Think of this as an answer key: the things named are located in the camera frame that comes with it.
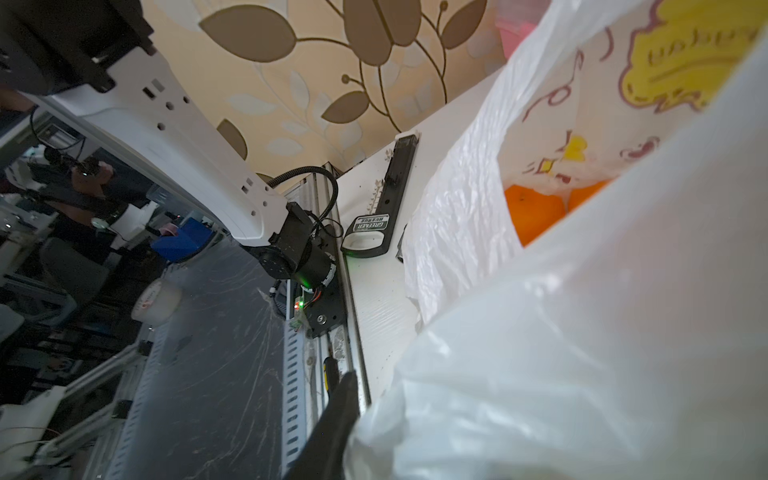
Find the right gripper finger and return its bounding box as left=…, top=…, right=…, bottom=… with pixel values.
left=284, top=371, right=360, bottom=480

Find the orange four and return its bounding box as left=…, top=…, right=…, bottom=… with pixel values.
left=567, top=180, right=611, bottom=212

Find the yellow black screwdriver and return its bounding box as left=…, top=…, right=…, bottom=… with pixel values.
left=323, top=356, right=340, bottom=397

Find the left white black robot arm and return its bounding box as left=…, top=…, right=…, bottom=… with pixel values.
left=1, top=1, right=347, bottom=337

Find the pink plastic storage box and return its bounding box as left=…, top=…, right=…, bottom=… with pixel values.
left=495, top=0, right=551, bottom=60

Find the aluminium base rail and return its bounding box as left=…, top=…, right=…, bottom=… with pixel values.
left=281, top=210, right=370, bottom=476

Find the white printed plastic bag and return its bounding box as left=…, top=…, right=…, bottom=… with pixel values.
left=344, top=1, right=767, bottom=479

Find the orange two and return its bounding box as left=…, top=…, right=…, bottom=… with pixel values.
left=504, top=185, right=566, bottom=247

